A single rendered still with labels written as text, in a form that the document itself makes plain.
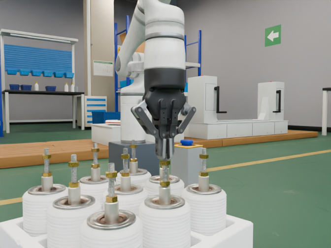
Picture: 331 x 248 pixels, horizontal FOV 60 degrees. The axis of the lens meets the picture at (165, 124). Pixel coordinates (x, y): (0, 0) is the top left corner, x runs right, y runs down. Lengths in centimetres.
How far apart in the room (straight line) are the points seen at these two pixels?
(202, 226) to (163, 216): 13
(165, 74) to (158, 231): 27
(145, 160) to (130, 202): 44
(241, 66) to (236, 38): 73
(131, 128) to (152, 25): 57
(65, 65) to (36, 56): 59
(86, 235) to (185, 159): 46
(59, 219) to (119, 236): 14
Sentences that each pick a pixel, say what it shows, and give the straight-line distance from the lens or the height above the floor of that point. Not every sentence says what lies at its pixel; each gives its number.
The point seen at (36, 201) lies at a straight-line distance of 64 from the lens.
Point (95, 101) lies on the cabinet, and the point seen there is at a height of 58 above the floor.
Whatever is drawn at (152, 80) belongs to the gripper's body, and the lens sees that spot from 49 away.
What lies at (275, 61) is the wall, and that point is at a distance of 673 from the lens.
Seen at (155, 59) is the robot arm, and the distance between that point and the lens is 50.
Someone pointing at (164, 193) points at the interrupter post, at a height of 27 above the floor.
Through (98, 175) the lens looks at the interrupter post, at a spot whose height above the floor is 26.
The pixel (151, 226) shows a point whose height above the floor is 22.
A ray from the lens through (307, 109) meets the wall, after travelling 625.
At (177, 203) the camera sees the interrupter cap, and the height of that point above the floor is 25.
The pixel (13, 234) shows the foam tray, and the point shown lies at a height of 18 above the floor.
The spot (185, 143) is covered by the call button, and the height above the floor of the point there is 32.
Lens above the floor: 42
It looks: 3 degrees down
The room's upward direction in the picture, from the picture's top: straight up
